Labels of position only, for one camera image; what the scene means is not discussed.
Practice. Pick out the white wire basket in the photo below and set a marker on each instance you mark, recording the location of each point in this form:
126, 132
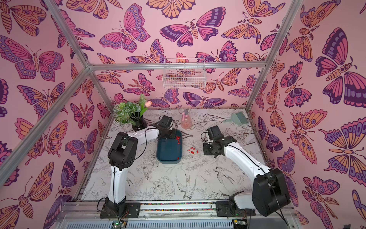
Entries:
184, 73

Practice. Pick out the black vase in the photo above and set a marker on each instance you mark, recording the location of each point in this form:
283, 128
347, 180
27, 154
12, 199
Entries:
139, 123

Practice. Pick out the pink spray bottle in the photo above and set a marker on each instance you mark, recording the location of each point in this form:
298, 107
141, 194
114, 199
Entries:
186, 121

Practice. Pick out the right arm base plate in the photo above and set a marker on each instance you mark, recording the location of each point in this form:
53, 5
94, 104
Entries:
229, 209

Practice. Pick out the teal storage box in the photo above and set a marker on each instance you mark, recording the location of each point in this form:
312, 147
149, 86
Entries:
168, 150

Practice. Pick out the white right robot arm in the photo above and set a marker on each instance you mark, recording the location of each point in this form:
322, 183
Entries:
269, 193

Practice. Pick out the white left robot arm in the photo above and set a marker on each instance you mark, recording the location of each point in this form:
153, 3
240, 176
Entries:
122, 153

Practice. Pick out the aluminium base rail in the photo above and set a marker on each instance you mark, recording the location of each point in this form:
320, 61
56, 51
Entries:
196, 214

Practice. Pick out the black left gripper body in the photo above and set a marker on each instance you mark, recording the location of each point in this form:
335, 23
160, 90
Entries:
170, 134

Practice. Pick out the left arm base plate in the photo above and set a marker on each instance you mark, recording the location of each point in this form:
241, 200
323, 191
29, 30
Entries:
123, 210

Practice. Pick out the green artificial plant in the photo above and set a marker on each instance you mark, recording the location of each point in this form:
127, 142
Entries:
126, 110

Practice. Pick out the aluminium frame post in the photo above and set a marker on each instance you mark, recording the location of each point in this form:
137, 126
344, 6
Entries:
284, 28

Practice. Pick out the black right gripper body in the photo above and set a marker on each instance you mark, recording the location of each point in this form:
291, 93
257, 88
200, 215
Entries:
210, 149

